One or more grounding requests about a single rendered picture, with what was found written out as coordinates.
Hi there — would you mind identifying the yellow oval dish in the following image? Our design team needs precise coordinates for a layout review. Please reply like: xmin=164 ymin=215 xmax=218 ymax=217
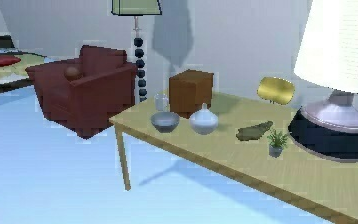
xmin=256 ymin=76 xmax=296 ymax=106

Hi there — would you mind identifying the red pillow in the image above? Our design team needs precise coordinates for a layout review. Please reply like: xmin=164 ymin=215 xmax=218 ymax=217
xmin=0 ymin=55 xmax=22 ymax=67

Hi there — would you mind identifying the white shade table lamp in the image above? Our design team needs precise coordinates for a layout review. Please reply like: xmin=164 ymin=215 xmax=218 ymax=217
xmin=287 ymin=0 xmax=358 ymax=163

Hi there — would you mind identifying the light wooden table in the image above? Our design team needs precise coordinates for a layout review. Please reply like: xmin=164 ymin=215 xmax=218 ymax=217
xmin=108 ymin=91 xmax=358 ymax=224

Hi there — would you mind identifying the grey bowl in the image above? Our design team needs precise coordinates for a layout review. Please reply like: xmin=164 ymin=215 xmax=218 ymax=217
xmin=150 ymin=111 xmax=181 ymax=134

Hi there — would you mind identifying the bed with green cover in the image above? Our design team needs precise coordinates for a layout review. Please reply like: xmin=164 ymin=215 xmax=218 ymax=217
xmin=0 ymin=49 xmax=51 ymax=98

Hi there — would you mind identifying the small potted plant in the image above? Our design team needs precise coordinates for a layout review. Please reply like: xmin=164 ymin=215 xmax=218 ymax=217
xmin=266 ymin=129 xmax=290 ymax=159

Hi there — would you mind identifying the dark green flat object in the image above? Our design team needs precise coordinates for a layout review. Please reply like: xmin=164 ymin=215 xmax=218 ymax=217
xmin=235 ymin=120 xmax=274 ymax=142

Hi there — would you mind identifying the brown ball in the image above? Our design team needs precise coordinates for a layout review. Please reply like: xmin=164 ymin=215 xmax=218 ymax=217
xmin=64 ymin=66 xmax=83 ymax=81

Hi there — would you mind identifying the black laptop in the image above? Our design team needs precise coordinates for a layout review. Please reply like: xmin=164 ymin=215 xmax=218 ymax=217
xmin=0 ymin=34 xmax=19 ymax=54

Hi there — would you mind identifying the clear glass cup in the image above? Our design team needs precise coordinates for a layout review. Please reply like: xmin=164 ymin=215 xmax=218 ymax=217
xmin=153 ymin=93 xmax=170 ymax=113

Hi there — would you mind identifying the brown wooden box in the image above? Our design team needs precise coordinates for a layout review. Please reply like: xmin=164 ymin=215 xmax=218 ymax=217
xmin=168 ymin=69 xmax=215 ymax=119

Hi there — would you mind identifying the dark red armchair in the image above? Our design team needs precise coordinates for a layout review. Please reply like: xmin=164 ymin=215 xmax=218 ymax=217
xmin=24 ymin=44 xmax=139 ymax=140

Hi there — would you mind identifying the white round vase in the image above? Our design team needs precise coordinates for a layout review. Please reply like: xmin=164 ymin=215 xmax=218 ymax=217
xmin=188 ymin=102 xmax=219 ymax=136

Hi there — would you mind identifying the green shade floor lamp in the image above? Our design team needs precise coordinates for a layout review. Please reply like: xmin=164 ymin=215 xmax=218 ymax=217
xmin=111 ymin=0 xmax=163 ymax=104

